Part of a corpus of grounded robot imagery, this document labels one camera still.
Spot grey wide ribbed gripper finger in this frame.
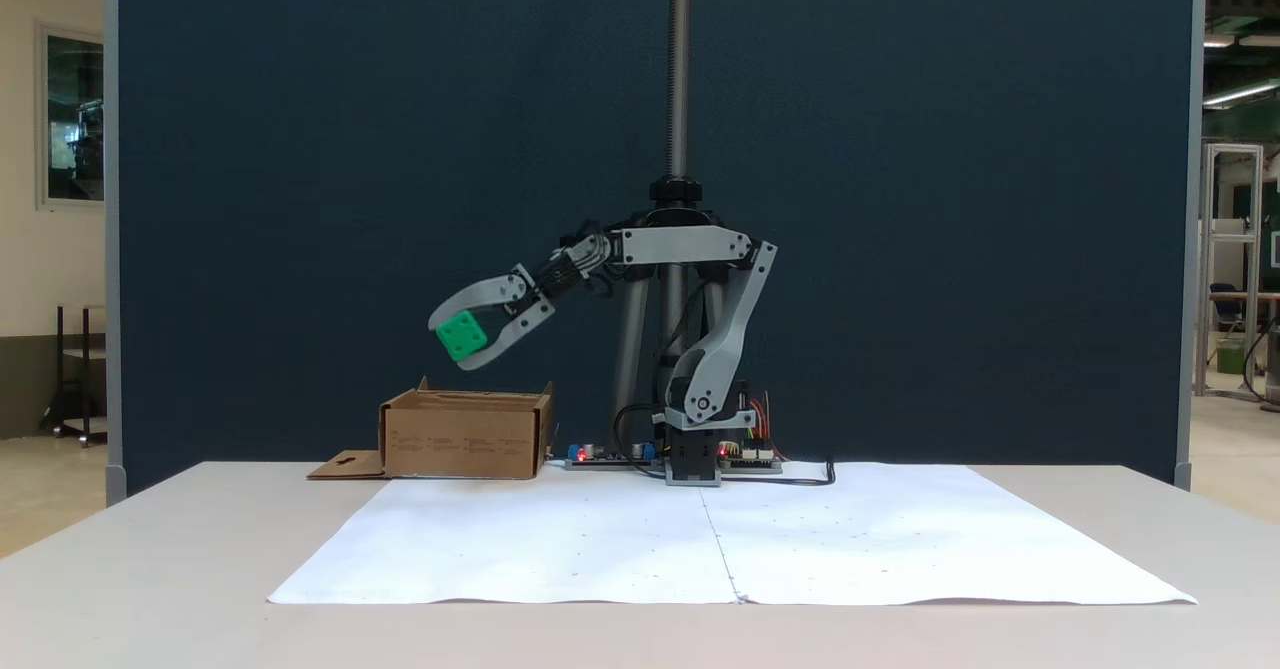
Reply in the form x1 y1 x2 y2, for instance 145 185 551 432
428 265 534 333

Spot grey narrow gripper finger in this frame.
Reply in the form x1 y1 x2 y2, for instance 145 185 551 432
466 296 557 372

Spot green dice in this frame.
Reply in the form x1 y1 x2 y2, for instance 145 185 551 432
435 310 492 365

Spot brown cardboard box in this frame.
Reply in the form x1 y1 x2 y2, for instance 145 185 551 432
307 377 556 481

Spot circuit board with blue terminals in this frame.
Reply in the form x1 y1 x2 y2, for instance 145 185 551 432
563 439 665 471

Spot white paper sheet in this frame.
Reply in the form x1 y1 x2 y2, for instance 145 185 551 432
267 464 743 606
700 461 1198 607

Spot dark blue partition panel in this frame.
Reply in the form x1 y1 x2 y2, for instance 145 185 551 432
104 0 1207 498

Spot dark metal shelf cart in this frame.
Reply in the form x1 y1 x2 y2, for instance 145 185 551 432
40 303 108 448

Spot black camera stand with pole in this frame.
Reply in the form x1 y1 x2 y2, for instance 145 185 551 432
575 0 736 455

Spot circuit board with coloured wires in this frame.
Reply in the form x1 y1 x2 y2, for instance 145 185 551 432
720 439 784 474

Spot black power cable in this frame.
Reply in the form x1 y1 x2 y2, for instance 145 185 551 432
720 458 837 488

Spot framed wall window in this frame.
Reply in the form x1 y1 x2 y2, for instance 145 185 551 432
36 21 107 213

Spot aluminium profile frame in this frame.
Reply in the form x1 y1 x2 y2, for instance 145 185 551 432
1196 141 1267 402

